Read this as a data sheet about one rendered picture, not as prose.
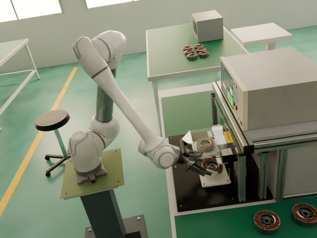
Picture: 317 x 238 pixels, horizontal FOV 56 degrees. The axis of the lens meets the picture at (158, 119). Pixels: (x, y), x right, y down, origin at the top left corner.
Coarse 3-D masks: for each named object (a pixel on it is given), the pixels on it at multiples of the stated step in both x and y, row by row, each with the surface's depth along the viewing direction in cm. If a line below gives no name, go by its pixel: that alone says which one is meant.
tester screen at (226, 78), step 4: (224, 68) 157; (224, 72) 158; (224, 76) 160; (228, 76) 150; (224, 80) 161; (228, 80) 151; (232, 80) 143; (228, 84) 152; (232, 84) 144; (224, 88) 164; (232, 88) 145; (224, 92) 166; (232, 96) 148
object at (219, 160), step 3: (228, 156) 153; (231, 156) 153; (234, 156) 155; (246, 156) 154; (249, 156) 154; (219, 159) 158; (222, 159) 154; (225, 159) 154; (228, 159) 154; (231, 159) 154; (234, 159) 154; (237, 159) 154; (246, 159) 154; (249, 159) 154; (219, 162) 155; (222, 162) 154; (225, 162) 154
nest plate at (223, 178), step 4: (224, 168) 166; (224, 172) 163; (200, 176) 163; (204, 176) 162; (208, 176) 162; (212, 176) 162; (220, 176) 161; (224, 176) 160; (228, 176) 160; (200, 180) 162; (204, 180) 160; (208, 180) 159; (212, 180) 159; (216, 180) 158; (220, 180) 158; (224, 180) 158; (228, 180) 157; (204, 184) 157; (208, 184) 157; (212, 184) 156; (216, 184) 156; (220, 184) 157; (224, 184) 157
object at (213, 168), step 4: (208, 160) 162; (212, 160) 162; (216, 160) 162; (204, 164) 160; (208, 164) 162; (212, 164) 161; (216, 164) 162; (220, 164) 158; (204, 168) 158; (208, 168) 157; (212, 168) 159; (216, 168) 157; (220, 168) 156; (220, 172) 157
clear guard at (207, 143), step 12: (192, 132) 150; (204, 132) 148; (216, 132) 147; (192, 144) 142; (204, 144) 140; (216, 144) 139; (228, 144) 137; (192, 156) 136; (204, 156) 132; (216, 156) 131
